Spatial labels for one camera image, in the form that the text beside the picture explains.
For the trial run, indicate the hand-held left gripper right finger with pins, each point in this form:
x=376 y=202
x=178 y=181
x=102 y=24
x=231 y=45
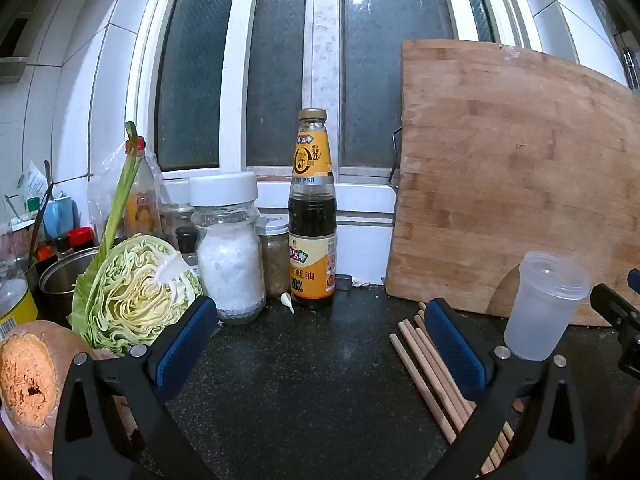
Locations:
x=457 y=350

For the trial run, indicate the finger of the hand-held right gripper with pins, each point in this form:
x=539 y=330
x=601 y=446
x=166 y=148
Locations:
x=635 y=278
x=620 y=310

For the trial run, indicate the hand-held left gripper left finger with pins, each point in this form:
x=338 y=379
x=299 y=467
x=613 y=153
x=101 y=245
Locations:
x=185 y=345

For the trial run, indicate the bunch of wooden chopsticks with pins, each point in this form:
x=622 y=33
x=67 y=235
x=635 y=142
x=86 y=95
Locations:
x=420 y=360

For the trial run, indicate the translucent plastic cup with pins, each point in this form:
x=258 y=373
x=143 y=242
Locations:
x=540 y=310

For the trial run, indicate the halved green cabbage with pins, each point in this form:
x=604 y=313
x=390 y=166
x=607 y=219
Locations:
x=130 y=300

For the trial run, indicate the glass salt jar white lid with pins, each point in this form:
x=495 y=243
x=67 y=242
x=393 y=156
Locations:
x=230 y=270

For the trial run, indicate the black pepper grinder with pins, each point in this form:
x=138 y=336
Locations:
x=186 y=242

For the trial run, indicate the garlic clove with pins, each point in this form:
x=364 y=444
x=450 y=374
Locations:
x=287 y=302

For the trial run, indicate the small glass seasoning jar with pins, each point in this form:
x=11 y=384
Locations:
x=274 y=265

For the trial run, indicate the steel pot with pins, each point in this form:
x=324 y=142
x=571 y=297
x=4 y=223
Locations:
x=60 y=290

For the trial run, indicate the oil bottle red cap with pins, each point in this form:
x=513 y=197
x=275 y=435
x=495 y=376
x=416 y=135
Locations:
x=142 y=205

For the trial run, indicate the small red cap bottle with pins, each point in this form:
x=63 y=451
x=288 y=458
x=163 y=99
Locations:
x=46 y=260
x=81 y=237

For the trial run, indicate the green onion stalk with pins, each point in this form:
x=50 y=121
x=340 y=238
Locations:
x=116 y=210

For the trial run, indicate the wooden cutting board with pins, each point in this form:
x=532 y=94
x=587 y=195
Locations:
x=500 y=185

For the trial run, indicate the dark sauce bottle yellow label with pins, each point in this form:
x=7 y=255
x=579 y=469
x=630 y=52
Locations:
x=312 y=240

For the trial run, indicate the yellow tin can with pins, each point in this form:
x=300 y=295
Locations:
x=17 y=310

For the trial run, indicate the clear plastic bag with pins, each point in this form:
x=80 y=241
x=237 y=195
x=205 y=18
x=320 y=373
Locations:
x=102 y=185

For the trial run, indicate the blue mug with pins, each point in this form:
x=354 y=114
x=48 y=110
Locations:
x=57 y=217

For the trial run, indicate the metal hanging hook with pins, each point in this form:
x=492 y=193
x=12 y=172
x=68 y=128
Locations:
x=631 y=60

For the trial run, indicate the white window frame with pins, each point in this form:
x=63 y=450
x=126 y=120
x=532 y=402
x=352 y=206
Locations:
x=235 y=60

